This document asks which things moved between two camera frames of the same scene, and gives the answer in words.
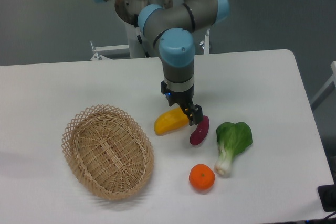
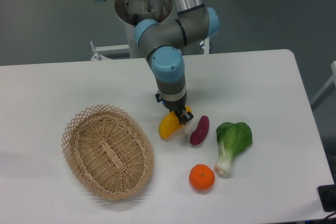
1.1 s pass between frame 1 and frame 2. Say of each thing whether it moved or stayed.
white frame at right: stayed
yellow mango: moved
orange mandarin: stayed
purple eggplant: stayed
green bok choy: stayed
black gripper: moved
